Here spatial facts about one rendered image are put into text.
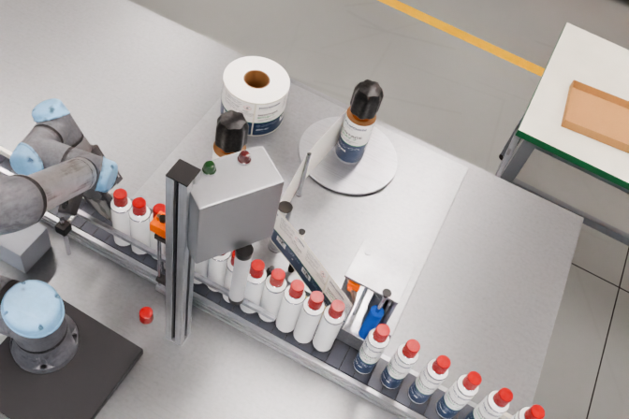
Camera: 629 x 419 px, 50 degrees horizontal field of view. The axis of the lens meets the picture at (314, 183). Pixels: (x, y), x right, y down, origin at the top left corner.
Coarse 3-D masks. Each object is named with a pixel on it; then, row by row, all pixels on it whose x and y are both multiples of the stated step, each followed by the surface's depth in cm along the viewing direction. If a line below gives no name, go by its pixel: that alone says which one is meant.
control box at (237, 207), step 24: (216, 168) 124; (240, 168) 125; (264, 168) 126; (192, 192) 120; (216, 192) 121; (240, 192) 122; (264, 192) 124; (192, 216) 124; (216, 216) 123; (240, 216) 127; (264, 216) 131; (192, 240) 129; (216, 240) 130; (240, 240) 134
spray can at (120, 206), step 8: (120, 192) 164; (112, 200) 167; (120, 200) 163; (128, 200) 168; (112, 208) 166; (120, 208) 166; (128, 208) 167; (112, 216) 168; (120, 216) 167; (128, 216) 169; (112, 224) 172; (120, 224) 170; (128, 224) 171; (128, 232) 174; (120, 240) 176
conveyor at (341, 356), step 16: (0, 160) 188; (80, 208) 184; (80, 224) 180; (112, 240) 179; (144, 256) 178; (224, 304) 173; (256, 320) 172; (288, 336) 171; (336, 352) 171; (352, 352) 171; (336, 368) 170; (352, 368) 169; (384, 368) 170; (368, 384) 167; (400, 384) 168; (400, 400) 166; (432, 400) 167; (432, 416) 165; (464, 416) 166
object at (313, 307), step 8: (312, 296) 156; (320, 296) 156; (304, 304) 159; (312, 304) 156; (320, 304) 156; (304, 312) 159; (312, 312) 158; (320, 312) 158; (304, 320) 161; (312, 320) 160; (296, 328) 168; (304, 328) 164; (312, 328) 164; (296, 336) 169; (304, 336) 167; (312, 336) 168
